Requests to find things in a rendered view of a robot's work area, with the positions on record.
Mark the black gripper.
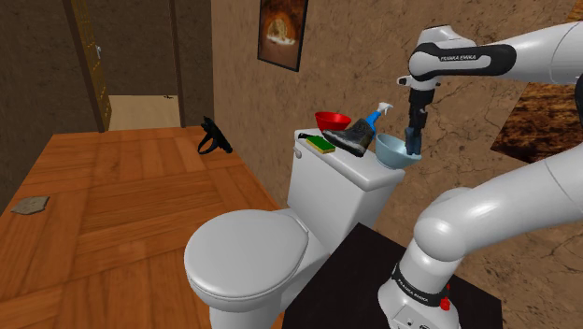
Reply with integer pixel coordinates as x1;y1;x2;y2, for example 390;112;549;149
405;87;434;157

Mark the light blue bowl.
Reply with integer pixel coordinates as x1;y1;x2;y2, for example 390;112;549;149
375;132;423;171

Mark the blue spray bottle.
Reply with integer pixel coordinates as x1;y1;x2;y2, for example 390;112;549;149
364;101;394;136

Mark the black boot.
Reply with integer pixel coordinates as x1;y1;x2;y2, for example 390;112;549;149
321;118;377;158

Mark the red bowl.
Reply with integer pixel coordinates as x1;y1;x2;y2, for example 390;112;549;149
314;111;353;133

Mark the green and yellow sponge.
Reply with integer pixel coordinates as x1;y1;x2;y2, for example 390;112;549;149
298;132;336;155

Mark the dark robot stand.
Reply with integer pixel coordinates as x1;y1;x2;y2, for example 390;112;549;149
281;222;504;329

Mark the white toilet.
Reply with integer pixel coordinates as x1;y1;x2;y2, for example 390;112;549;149
183;127;406;329

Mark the black curved object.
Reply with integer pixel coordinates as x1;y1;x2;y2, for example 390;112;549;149
196;115;234;156

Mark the brown door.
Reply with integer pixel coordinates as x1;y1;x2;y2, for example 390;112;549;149
62;0;113;134

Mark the grey flat floor piece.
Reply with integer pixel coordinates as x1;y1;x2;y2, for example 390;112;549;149
10;195;51;216

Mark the framed orange wall picture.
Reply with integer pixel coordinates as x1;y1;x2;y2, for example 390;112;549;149
257;0;309;73

